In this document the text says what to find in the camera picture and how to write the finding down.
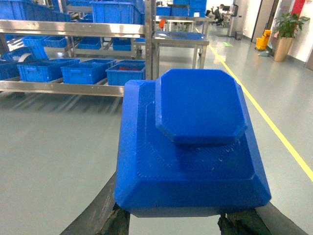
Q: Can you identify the blue bin with red parts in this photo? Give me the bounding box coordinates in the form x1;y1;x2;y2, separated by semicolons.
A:
106;63;145;86

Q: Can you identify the potted plant in gold pot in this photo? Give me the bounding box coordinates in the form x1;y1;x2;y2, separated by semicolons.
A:
273;12;310;62

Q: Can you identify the yellow mop bucket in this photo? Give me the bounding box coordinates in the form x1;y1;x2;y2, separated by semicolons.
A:
256;29;271;50

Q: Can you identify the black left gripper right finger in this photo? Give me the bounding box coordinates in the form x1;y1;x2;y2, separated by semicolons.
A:
218;203;306;235

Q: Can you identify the blue bin middle empty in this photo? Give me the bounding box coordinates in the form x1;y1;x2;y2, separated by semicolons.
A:
61;59;117;85

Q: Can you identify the blue bin empty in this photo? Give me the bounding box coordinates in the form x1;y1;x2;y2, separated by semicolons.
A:
61;59;117;85
17;58;80;82

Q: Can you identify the blue bin left empty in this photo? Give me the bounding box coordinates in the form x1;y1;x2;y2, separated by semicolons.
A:
17;58;80;82

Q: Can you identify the steel table on wheels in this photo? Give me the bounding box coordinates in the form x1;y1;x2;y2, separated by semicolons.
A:
151;15;210;80

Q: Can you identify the blue block part with knob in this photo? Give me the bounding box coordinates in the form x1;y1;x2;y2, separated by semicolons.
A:
114;69;271;217

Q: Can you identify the stainless steel roller shelf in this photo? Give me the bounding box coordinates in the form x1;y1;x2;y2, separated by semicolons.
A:
0;0;158;97

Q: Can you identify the red parts pile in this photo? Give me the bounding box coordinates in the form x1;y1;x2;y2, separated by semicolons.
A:
118;67;141;71

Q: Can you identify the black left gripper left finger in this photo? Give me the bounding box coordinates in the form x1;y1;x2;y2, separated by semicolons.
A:
61;173;130;235

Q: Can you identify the large blue crate upper left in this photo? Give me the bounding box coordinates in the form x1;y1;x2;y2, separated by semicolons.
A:
89;0;145;24

